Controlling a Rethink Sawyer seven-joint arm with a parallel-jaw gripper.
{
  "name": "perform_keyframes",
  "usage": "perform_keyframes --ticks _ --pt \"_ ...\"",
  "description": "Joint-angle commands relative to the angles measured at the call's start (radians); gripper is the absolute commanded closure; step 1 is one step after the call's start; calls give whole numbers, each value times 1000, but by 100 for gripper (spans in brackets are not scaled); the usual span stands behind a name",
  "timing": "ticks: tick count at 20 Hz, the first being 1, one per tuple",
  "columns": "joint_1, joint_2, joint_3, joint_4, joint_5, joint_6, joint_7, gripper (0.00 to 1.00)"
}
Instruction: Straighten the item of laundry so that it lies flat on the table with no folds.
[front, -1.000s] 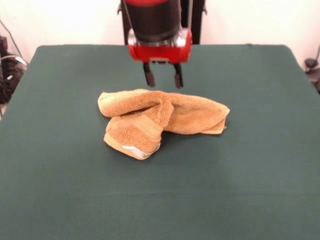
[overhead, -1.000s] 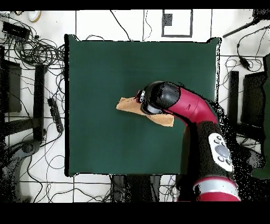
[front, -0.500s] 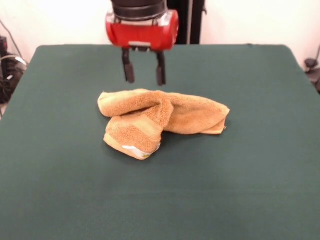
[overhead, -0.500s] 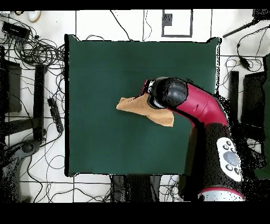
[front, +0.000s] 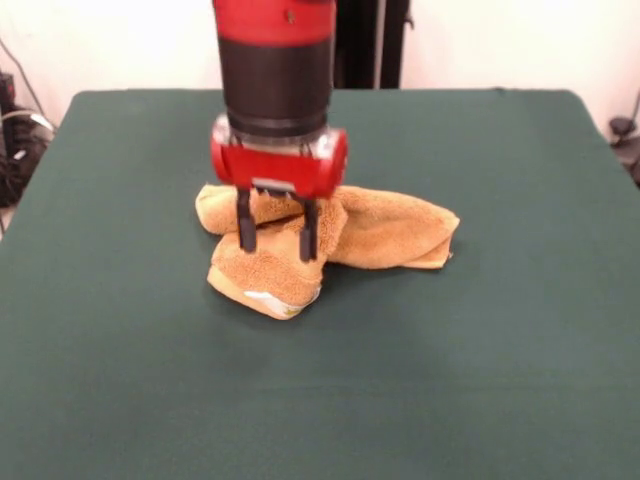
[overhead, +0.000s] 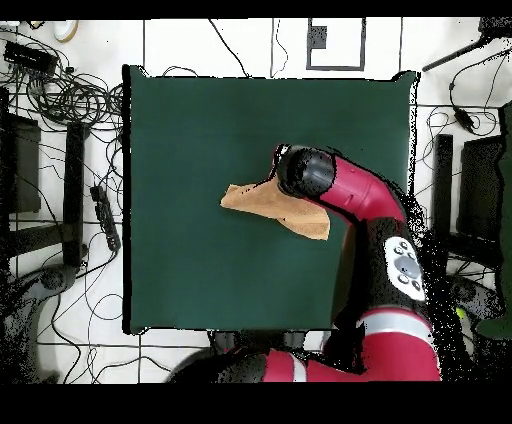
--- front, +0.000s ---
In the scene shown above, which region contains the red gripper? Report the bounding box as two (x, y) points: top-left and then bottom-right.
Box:
(209, 128), (350, 264)

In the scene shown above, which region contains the tan terry towel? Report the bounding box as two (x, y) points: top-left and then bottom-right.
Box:
(194, 182), (461, 321)

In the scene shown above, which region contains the dark green table cloth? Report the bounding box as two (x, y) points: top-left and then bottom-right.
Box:
(0, 87), (640, 480)

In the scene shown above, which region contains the black metal stand frame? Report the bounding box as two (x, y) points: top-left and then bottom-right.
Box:
(332, 0), (404, 91)

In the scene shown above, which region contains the white cable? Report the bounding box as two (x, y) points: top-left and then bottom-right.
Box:
(0, 108), (57, 135)

